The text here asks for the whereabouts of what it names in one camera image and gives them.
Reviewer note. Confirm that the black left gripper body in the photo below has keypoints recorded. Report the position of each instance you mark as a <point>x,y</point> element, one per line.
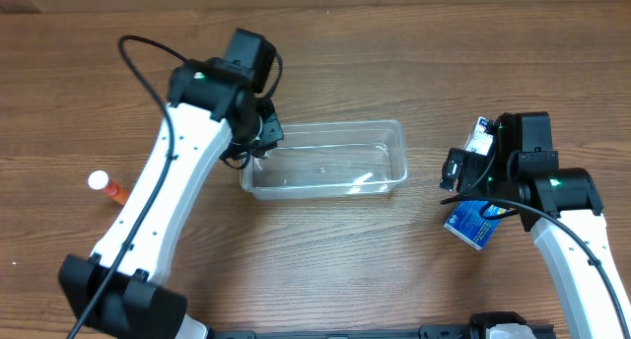
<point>269,130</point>

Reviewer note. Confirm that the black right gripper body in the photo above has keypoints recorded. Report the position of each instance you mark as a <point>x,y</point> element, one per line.
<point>456,168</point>

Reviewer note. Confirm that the white Hansaplast plaster box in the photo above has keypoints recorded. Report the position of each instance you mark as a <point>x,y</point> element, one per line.
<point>479,141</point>

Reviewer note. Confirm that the orange bottle white cap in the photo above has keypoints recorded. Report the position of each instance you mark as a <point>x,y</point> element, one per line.
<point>101,181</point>

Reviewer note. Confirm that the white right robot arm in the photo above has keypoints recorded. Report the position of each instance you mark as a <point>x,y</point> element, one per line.
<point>563,212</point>

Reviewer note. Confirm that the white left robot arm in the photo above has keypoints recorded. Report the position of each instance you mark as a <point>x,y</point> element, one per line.
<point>217,110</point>

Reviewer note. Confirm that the clear plastic container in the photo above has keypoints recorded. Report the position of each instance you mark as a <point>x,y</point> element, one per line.
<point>330,159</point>

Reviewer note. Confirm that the blue medicine box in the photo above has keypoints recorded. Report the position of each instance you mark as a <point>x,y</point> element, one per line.
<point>466,223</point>

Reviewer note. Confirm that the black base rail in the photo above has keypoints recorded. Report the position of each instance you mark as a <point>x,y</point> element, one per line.
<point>493,324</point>

